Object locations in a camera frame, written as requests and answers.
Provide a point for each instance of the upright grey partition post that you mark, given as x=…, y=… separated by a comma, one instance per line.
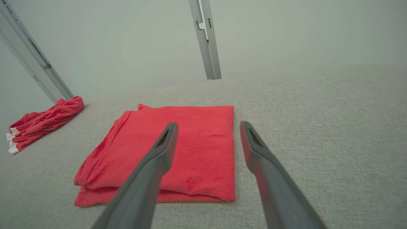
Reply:
x=210, y=47

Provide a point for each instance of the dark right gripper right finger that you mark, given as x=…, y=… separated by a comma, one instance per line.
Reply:
x=276, y=187

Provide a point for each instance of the slanted grey partition post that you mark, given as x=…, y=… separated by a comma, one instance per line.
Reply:
x=35, y=54

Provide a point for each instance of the red shorts with white stripes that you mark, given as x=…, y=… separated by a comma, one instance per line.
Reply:
x=47, y=119

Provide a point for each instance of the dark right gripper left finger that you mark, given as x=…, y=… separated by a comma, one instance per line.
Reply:
x=143, y=187

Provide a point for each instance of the red and white shirt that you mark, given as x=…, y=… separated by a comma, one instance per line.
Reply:
x=197, y=143

